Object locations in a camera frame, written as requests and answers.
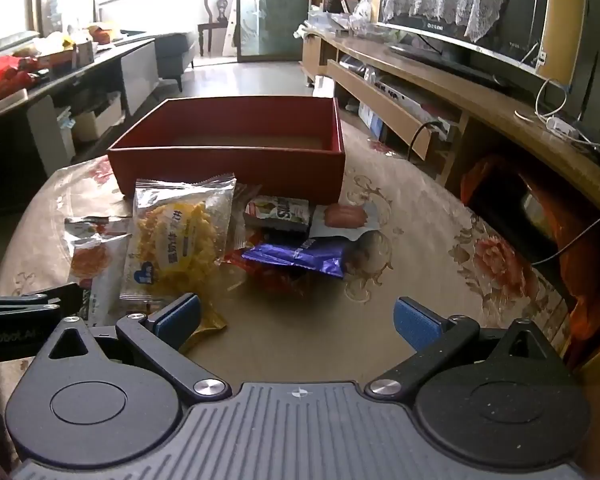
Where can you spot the white storage box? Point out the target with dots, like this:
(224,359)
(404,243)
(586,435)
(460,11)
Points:
(97,117)

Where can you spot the dark low table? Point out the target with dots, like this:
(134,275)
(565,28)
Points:
(10,130)

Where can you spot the sausage packet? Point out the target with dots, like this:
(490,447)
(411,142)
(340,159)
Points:
(345,217)

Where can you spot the glass sliding door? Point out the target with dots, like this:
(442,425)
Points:
(275,10)

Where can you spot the orange and white snack packet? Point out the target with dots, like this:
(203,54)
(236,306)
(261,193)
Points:
(92,260)

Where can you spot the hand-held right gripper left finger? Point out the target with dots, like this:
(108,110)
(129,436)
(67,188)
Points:
(180,317)

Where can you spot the purple snack packet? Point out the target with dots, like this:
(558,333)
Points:
(295,255)

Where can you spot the orange bag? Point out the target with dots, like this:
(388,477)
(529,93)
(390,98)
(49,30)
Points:
(595,270)

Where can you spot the wooden television cabinet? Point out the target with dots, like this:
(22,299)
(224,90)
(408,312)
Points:
(480,100)

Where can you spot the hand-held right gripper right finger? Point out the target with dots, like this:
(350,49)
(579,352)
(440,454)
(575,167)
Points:
(415,327)

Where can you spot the pile of plastic bags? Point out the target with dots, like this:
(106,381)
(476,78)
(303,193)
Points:
(350,17)

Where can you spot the red cardboard box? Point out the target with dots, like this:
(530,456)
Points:
(230,165)

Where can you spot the small green label snack packet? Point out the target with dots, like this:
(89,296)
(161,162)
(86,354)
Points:
(280,212)

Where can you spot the black television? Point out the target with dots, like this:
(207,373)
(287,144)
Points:
(525,10)

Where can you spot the black router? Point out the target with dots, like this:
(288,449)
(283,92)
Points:
(597,132)

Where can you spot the yellow snack packet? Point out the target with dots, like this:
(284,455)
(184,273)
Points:
(180,240)

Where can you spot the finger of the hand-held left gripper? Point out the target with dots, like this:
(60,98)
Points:
(55,296)

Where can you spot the dark wooden chair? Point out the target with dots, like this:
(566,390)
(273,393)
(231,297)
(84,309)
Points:
(220,10)

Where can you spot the dark teal sofa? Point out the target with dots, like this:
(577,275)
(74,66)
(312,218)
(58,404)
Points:
(172,52)

